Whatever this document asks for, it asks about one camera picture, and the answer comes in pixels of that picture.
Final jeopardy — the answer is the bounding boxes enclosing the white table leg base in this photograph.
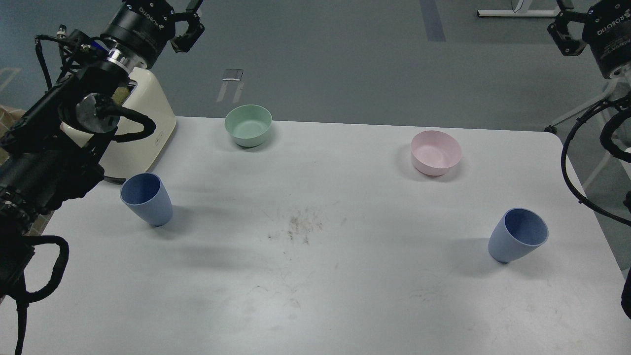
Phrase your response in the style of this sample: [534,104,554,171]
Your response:
[476,0,560,18]

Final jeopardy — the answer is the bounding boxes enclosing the pink bowl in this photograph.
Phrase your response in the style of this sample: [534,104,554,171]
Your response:
[410,130,463,176]

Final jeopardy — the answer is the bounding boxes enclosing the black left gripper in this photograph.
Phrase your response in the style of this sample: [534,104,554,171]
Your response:
[101,0,205,70]

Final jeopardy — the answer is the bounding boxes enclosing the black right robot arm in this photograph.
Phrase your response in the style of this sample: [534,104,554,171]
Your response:
[547,0,630,226]

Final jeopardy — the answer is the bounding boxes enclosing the green bowl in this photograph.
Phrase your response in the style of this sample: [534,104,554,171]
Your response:
[224,104,273,148]

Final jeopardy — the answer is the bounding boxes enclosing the blue cup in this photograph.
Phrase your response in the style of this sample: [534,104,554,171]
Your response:
[120,173,174,227]
[488,208,549,264]

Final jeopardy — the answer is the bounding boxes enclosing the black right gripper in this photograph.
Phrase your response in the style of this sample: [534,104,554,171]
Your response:
[547,0,631,79]

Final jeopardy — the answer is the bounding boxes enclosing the cream toaster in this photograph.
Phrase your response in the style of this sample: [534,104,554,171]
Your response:
[60,68,176,183]

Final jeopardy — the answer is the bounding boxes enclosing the grey floor plate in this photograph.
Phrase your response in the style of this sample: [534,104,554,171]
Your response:
[216,68,245,104]

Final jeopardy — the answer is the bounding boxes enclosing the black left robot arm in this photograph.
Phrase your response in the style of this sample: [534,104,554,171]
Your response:
[0,0,205,355]

